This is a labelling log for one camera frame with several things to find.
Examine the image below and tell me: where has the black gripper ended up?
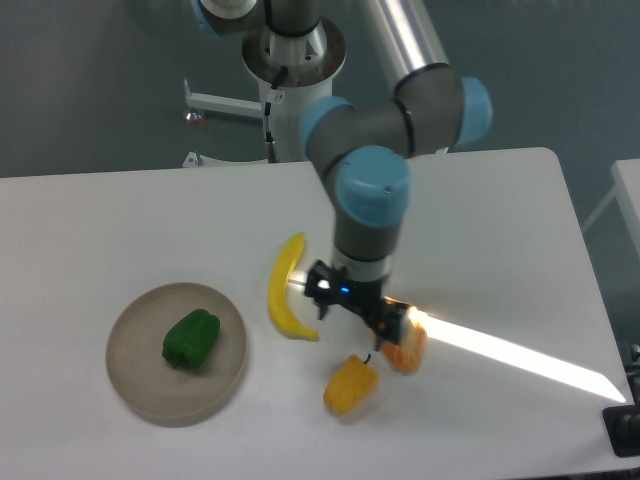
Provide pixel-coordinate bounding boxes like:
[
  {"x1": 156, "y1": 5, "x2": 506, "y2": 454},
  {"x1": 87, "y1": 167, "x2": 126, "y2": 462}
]
[{"x1": 304, "y1": 260, "x2": 410, "y2": 351}]

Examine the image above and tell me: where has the green bell pepper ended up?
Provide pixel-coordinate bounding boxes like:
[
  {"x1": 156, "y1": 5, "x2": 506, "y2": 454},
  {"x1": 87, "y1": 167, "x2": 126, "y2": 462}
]
[{"x1": 162, "y1": 309, "x2": 220, "y2": 370}]

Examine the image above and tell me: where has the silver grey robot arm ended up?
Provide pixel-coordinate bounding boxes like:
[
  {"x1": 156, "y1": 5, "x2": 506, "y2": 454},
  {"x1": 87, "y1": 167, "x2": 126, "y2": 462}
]
[{"x1": 185, "y1": 1, "x2": 493, "y2": 345}]

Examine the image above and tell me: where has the yellow bell pepper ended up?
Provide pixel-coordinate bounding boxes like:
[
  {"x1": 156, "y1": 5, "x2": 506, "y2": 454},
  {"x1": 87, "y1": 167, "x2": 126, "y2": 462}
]
[{"x1": 323, "y1": 354, "x2": 380, "y2": 416}]

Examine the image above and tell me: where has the beige round plate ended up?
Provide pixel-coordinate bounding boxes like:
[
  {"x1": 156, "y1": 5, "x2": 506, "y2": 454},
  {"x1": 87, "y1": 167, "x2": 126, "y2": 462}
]
[{"x1": 105, "y1": 283, "x2": 249, "y2": 428}]

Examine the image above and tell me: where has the yellow banana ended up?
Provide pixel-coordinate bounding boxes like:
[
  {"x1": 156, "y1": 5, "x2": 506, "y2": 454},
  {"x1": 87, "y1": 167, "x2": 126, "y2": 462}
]
[{"x1": 267, "y1": 232, "x2": 319, "y2": 342}]

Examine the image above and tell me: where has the orange peeled tangerine piece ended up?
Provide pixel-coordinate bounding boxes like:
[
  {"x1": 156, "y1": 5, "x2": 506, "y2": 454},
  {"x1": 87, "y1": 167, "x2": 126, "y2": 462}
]
[{"x1": 381, "y1": 297, "x2": 428, "y2": 375}]

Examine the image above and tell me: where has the black device at table edge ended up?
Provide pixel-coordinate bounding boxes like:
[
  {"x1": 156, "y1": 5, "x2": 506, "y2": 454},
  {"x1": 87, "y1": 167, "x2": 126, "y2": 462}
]
[{"x1": 602, "y1": 342, "x2": 639, "y2": 458}]

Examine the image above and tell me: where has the white side table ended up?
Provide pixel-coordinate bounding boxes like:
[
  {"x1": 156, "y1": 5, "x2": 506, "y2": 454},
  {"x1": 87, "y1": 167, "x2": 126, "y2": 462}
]
[{"x1": 581, "y1": 159, "x2": 639, "y2": 240}]

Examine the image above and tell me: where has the black cable on pedestal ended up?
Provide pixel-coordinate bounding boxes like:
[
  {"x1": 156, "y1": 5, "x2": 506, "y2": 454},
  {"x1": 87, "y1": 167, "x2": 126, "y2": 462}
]
[{"x1": 263, "y1": 64, "x2": 289, "y2": 164}]

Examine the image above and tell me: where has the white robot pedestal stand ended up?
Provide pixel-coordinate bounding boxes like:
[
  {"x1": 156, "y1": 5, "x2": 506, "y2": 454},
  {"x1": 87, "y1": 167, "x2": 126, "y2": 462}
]
[{"x1": 180, "y1": 22, "x2": 351, "y2": 169}]

